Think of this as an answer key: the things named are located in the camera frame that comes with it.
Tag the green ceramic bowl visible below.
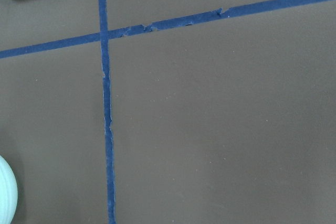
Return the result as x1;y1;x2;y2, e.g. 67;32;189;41
1;156;18;224

